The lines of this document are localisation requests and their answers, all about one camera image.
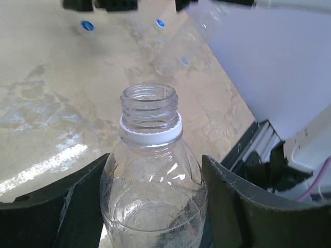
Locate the white bottle cap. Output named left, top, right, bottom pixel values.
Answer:
left=73, top=20, right=96, bottom=38

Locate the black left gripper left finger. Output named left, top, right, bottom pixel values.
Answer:
left=1, top=153, right=109, bottom=247

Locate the blue Pocari Sweat cap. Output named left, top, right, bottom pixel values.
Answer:
left=154, top=19, right=166, bottom=32

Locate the uncapped clear bottle by bag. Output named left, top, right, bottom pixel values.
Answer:
left=153, top=1, right=228, bottom=77

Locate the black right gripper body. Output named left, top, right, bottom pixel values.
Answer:
left=62, top=0, right=202, bottom=13

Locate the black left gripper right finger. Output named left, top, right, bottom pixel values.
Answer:
left=202, top=155, right=330, bottom=247

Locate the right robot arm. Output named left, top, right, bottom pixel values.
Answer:
left=100, top=1, right=330, bottom=205

